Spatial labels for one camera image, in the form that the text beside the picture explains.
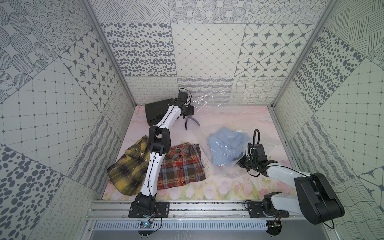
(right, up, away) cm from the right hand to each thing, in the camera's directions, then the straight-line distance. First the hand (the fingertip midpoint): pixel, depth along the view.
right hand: (233, 160), depth 90 cm
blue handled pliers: (-30, +26, +22) cm, 45 cm away
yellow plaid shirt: (-62, -6, -8) cm, 63 cm away
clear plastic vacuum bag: (-8, +33, +28) cm, 44 cm away
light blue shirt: (-4, +9, +7) cm, 13 cm away
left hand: (-24, +31, +16) cm, 42 cm away
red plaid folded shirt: (-31, -1, -4) cm, 31 cm away
